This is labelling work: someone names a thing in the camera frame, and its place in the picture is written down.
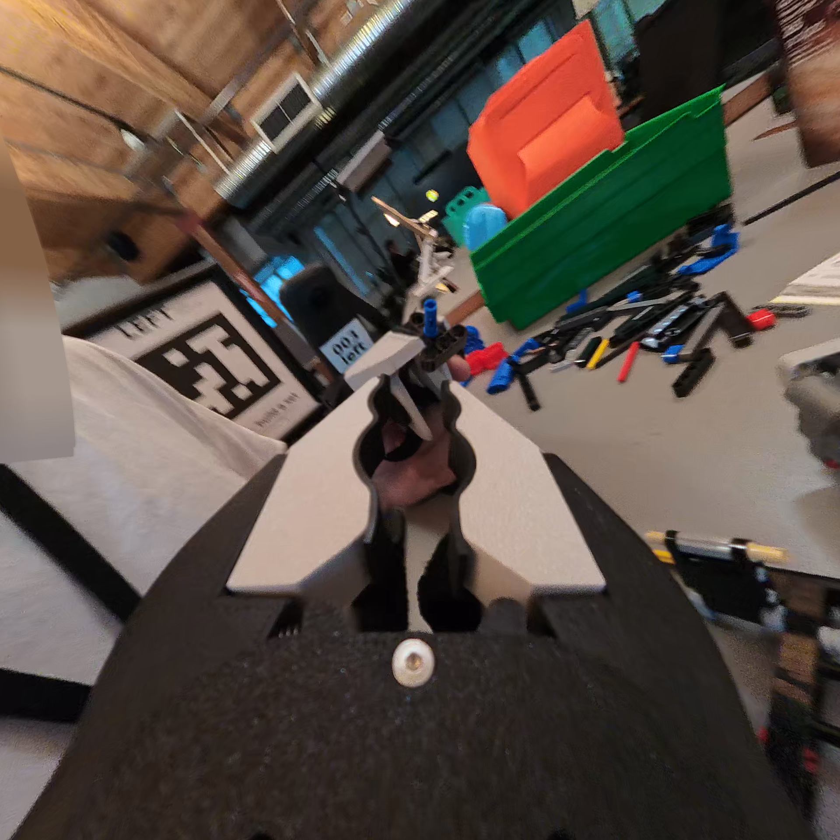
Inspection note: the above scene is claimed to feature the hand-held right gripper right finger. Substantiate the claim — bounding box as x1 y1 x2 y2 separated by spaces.
446 381 608 621

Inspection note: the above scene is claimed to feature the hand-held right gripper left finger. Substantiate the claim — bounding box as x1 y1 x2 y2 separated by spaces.
226 375 389 624

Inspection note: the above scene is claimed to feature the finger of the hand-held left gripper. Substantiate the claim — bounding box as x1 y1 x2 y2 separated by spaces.
344 330 429 395

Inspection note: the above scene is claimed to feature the stubby black lego beam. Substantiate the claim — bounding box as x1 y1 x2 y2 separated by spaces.
419 324 469 366

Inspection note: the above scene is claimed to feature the black lego beam assembly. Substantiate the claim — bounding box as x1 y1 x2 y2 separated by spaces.
645 528 840 818

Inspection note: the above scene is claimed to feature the pile of black lego beams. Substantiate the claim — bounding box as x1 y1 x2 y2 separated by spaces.
486 223 780 412

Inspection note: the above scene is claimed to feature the grey lego chassis model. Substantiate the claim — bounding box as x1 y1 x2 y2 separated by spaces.
777 338 840 471

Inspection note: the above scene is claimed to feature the blue lego panel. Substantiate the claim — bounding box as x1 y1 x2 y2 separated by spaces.
676 223 740 277

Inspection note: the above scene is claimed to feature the open lego instruction booklet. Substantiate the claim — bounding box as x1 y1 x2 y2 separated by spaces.
771 252 840 311

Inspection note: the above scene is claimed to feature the long black lego axle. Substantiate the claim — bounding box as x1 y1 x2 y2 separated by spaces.
742 176 840 228

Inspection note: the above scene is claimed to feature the lego set box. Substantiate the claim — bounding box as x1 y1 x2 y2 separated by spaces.
774 0 840 169

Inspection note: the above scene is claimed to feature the person's left hand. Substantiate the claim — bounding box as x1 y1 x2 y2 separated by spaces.
374 423 459 511

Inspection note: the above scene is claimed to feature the wooden board on stand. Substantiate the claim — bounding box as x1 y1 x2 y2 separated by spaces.
370 195 458 298

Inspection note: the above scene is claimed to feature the framed black white marker sign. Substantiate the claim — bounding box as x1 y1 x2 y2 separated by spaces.
62 279 324 442

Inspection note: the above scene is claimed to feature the light blue plastic container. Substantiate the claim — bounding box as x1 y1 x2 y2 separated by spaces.
462 203 510 251

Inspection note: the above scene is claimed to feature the green plastic crate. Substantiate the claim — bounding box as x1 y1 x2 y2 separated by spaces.
444 186 490 248

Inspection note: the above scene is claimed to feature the white air vent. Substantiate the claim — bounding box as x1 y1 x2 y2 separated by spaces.
252 72 324 153

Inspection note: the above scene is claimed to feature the green plastic bin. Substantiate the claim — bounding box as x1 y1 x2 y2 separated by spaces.
469 85 734 330

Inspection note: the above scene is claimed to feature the orange plastic box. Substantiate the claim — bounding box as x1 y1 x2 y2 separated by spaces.
466 20 626 219

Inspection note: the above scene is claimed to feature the silver air duct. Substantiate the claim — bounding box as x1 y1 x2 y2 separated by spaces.
213 0 455 206

